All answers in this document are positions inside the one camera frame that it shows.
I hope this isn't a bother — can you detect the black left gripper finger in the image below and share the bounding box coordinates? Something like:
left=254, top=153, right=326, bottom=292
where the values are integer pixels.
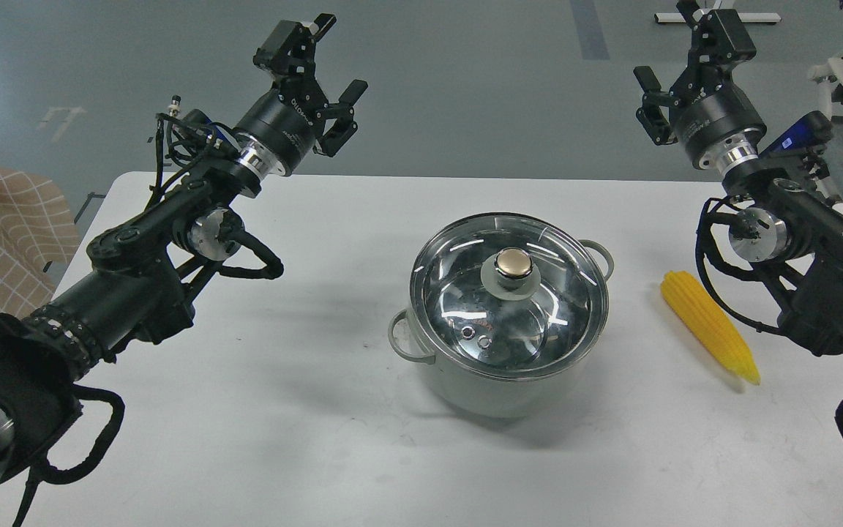
left=315, top=79, right=369, bottom=157
left=253, top=13, right=337, bottom=75

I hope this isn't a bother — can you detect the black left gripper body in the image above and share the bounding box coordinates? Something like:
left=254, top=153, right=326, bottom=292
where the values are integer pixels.
left=234, top=74, right=334, bottom=177

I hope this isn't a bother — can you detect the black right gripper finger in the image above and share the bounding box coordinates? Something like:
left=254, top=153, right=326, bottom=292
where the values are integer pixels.
left=633, top=66, right=678, bottom=146
left=688, top=17, right=757, bottom=70

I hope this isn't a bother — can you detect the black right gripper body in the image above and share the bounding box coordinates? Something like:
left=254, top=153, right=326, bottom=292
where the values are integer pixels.
left=669, top=56, right=767, bottom=170

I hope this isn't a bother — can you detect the yellow corn cob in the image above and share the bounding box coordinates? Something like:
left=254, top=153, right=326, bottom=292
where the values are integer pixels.
left=659, top=271, right=762, bottom=386

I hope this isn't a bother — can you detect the glass pot lid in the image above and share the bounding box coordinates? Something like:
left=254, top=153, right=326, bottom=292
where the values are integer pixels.
left=407, top=212, right=615, bottom=381

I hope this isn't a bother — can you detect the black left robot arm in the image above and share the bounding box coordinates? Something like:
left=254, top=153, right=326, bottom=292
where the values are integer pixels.
left=0, top=13, right=367, bottom=525

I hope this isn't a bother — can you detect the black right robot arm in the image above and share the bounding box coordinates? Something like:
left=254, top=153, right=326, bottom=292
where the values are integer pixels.
left=634, top=1, right=843, bottom=356

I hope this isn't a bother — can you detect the grey steel cooking pot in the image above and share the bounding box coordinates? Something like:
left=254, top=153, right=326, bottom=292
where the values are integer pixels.
left=387, top=212, right=615, bottom=419

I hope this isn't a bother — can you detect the white stand base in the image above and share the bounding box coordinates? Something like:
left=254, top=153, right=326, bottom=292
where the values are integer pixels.
left=653, top=1, right=782, bottom=26

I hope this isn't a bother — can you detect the beige checkered cloth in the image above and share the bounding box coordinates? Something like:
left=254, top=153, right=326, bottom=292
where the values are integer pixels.
left=0, top=168, right=80, bottom=318

